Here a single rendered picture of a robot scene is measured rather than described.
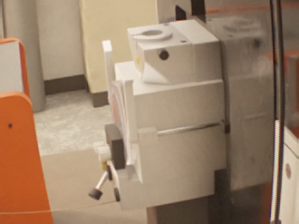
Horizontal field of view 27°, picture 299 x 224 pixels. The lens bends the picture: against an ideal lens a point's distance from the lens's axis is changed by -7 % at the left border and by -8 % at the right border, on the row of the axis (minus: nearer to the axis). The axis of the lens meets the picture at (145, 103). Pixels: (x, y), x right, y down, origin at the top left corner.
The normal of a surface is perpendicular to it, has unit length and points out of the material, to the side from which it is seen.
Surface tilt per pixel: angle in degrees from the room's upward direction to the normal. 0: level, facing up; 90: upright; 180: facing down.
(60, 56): 90
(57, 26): 90
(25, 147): 90
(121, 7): 90
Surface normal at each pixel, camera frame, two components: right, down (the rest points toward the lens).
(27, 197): 0.22, 0.35
